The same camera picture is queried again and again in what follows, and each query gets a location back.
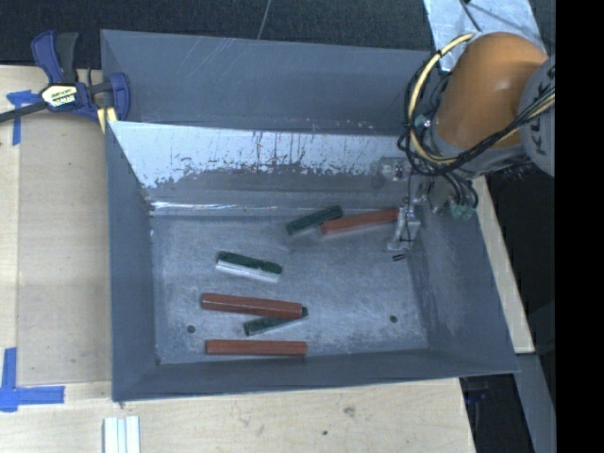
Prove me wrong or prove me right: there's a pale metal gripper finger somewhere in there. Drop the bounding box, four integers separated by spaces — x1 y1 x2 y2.
387 206 422 253
375 156 410 184

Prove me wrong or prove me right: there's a red-brown flat block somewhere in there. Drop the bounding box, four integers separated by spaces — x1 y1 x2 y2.
205 339 309 359
200 292 304 321
320 208 401 241

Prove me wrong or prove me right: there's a grey metal bin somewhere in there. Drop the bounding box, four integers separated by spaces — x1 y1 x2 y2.
98 28 522 403

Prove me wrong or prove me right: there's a pale wood flat board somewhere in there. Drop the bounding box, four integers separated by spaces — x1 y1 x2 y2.
16 113 114 387

